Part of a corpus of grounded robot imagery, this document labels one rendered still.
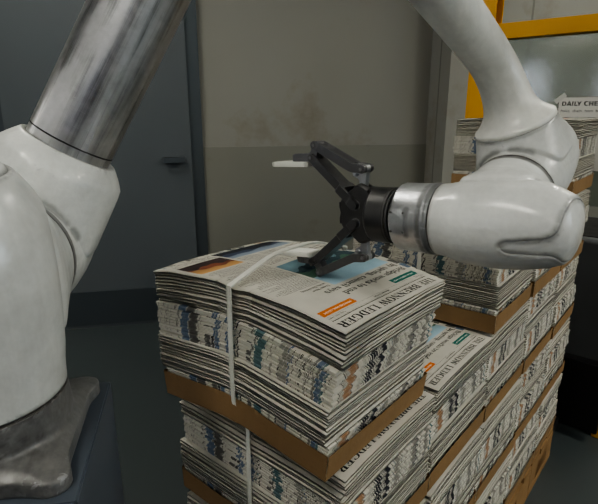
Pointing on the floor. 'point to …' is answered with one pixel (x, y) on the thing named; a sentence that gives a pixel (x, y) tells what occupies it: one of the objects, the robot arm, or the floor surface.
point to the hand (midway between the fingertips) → (286, 207)
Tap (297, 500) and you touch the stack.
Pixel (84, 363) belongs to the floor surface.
